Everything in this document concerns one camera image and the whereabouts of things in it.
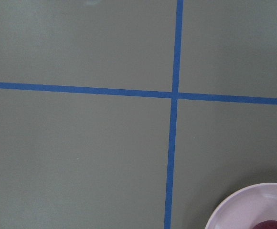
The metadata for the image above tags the red apple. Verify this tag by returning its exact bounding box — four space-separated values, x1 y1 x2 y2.
253 220 277 229

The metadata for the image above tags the blue tape line lengthwise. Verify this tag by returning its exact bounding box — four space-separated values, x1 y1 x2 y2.
163 0 183 229

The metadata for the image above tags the blue tape line crosswise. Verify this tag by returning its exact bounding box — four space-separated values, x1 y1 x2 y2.
0 82 277 105

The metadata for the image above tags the pink plate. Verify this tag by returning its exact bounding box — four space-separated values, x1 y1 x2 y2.
205 183 277 229

